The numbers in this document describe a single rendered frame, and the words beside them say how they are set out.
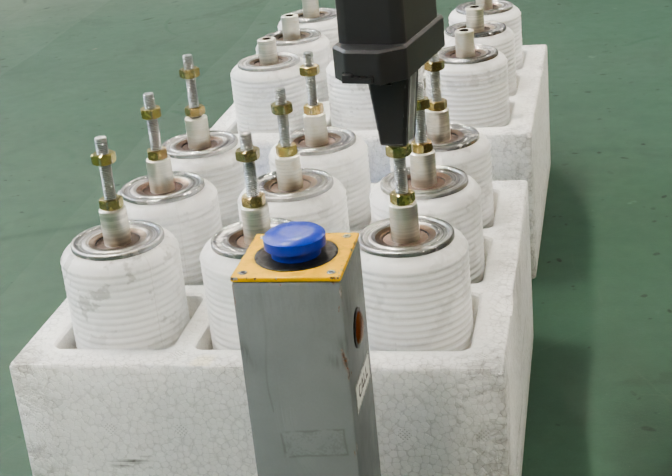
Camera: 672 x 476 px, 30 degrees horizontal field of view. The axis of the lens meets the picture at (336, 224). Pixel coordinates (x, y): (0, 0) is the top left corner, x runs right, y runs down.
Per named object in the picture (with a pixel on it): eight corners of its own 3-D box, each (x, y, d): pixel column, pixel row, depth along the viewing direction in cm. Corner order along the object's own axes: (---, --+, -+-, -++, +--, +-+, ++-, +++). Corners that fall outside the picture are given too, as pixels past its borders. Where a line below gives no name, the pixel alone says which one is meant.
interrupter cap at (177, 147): (253, 140, 124) (253, 134, 124) (205, 165, 118) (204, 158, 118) (195, 133, 128) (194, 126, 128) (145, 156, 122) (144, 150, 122)
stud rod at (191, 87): (192, 132, 122) (181, 56, 119) (192, 129, 123) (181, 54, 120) (202, 131, 122) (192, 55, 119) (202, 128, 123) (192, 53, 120)
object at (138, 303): (229, 423, 109) (201, 231, 102) (147, 476, 102) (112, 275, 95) (153, 394, 115) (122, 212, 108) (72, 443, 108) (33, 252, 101)
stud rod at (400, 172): (410, 218, 97) (402, 125, 94) (411, 222, 96) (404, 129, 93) (397, 219, 97) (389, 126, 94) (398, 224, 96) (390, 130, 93)
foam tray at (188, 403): (533, 337, 133) (527, 178, 126) (513, 571, 98) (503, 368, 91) (183, 336, 141) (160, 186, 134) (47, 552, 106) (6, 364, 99)
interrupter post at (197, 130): (217, 146, 123) (213, 114, 122) (201, 154, 122) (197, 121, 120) (198, 143, 125) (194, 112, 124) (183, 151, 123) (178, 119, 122)
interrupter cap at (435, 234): (470, 228, 98) (470, 220, 98) (428, 267, 92) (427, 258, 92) (385, 218, 102) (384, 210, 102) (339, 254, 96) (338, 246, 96)
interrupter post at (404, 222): (426, 237, 97) (423, 198, 96) (412, 249, 95) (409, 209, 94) (399, 233, 99) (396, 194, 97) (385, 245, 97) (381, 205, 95)
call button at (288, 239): (333, 248, 81) (330, 218, 81) (321, 274, 78) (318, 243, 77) (273, 248, 82) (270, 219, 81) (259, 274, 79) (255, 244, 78)
